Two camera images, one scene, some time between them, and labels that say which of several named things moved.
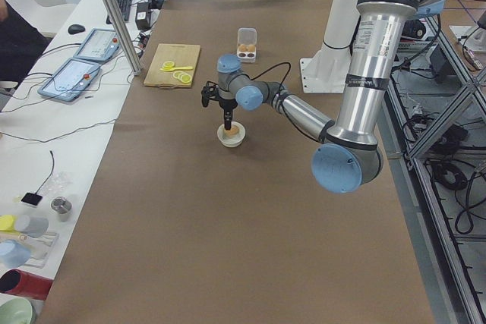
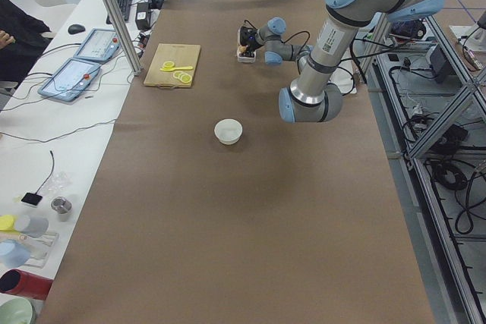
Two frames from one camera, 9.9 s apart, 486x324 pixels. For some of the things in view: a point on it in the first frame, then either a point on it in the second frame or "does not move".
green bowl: (16, 311) does not move
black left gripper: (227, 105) -> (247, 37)
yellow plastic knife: (176, 68) does not move
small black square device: (33, 199) does not move
